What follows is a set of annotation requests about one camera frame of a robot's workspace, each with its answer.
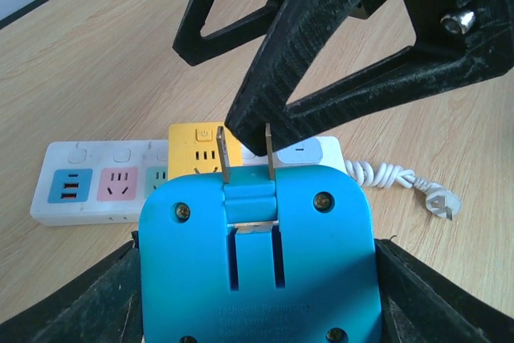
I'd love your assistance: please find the white power strip cord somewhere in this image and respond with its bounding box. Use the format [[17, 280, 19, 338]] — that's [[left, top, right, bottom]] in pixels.
[[344, 158, 463, 223]]

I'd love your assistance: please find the white power strip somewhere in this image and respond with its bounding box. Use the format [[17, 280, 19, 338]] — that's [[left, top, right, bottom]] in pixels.
[[30, 136, 347, 228]]

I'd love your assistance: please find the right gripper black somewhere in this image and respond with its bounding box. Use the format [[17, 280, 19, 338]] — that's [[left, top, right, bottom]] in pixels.
[[225, 0, 513, 155]]

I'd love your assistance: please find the blue socket adapter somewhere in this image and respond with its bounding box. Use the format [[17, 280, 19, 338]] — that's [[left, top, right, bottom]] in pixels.
[[139, 126, 382, 342]]

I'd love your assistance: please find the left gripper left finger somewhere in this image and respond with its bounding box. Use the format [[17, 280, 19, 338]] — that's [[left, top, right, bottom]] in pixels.
[[1, 232, 143, 342]]

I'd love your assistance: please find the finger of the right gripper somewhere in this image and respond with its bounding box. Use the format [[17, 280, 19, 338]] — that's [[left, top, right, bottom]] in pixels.
[[173, 0, 284, 66]]

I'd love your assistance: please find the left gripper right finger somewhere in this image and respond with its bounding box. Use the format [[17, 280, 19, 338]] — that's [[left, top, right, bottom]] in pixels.
[[375, 239, 513, 342]]

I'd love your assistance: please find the yellow cube socket adapter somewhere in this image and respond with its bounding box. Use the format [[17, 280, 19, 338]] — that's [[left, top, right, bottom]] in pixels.
[[167, 122, 224, 180]]

